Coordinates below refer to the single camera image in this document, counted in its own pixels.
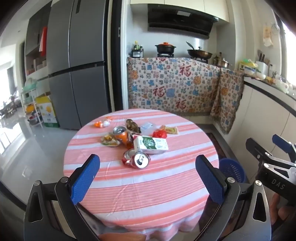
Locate crushed red can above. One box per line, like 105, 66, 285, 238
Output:
122, 148, 137, 167
133, 152, 151, 169

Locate black pot orange lid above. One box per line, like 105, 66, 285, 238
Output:
155, 42, 176, 55

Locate grey wall shelf unit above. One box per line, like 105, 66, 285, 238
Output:
24, 5, 52, 81

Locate green storage rack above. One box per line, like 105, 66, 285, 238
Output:
20, 77, 44, 128

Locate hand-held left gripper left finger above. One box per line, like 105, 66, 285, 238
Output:
24, 153, 101, 241

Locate red hanging decoration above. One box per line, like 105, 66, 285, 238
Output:
39, 27, 48, 57

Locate hexagon patterned floor rug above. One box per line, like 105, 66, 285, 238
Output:
203, 132, 232, 160

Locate steel pot with lid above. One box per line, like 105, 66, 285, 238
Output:
213, 52, 230, 68

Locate white kitchen cabinet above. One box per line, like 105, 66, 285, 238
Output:
213, 76, 296, 163

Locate round table striped pink tablecloth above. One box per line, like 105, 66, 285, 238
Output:
63, 109, 220, 240

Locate white knife holder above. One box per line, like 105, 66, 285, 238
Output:
255, 50, 270, 77

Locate condiment bottles rack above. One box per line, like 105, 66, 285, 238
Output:
131, 41, 144, 58

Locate dark wok with lid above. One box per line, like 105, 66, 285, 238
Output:
186, 41, 213, 59

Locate person's right hand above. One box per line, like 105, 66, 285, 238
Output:
269, 193, 295, 230

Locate yellow green packet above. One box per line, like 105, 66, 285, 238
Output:
238, 59, 258, 75

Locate hanging kitchen items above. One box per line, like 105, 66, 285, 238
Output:
262, 23, 279, 48

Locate yellow red snack packet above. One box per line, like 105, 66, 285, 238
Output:
159, 125, 179, 135

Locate blue plastic mesh wastebasket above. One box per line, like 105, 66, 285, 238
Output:
218, 158, 246, 183

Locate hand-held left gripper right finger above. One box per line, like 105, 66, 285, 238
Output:
195, 155, 272, 241

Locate brown crumpled wrapper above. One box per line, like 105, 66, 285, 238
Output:
125, 119, 142, 134

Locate yellow green cardboard box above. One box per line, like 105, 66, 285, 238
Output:
35, 94, 60, 128

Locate crushed orange can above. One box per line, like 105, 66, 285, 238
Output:
113, 126, 134, 149

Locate white yellow snack packet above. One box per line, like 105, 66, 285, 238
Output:
100, 133, 121, 147

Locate white green milk carton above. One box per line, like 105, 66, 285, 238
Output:
133, 135, 169, 155

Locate small printed patterned cloth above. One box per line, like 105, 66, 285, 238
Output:
210, 69, 245, 135

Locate orange white candy wrapper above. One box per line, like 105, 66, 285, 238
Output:
94, 117, 114, 128

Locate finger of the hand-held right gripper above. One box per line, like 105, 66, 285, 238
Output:
245, 137, 296, 173
272, 134, 296, 163

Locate black range hood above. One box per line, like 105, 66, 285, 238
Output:
147, 3, 219, 39

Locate large printed patterned cloth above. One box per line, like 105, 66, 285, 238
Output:
127, 57, 222, 116

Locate person's leg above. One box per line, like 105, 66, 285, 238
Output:
97, 232, 147, 241

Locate grey refrigerator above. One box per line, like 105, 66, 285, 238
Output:
46, 0, 110, 130

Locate window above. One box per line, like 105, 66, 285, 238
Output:
280, 19, 296, 98

